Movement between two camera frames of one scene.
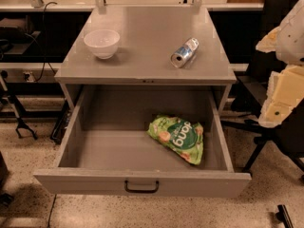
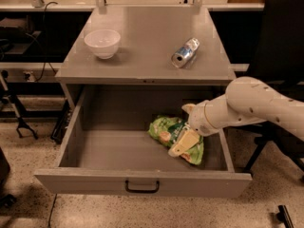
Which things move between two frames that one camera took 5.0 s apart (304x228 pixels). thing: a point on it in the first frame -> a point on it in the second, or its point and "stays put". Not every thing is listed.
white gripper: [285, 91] -> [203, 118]
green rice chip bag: [183, 137] stays put
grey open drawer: [108, 151] stays put
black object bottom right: [283, 215] stays put
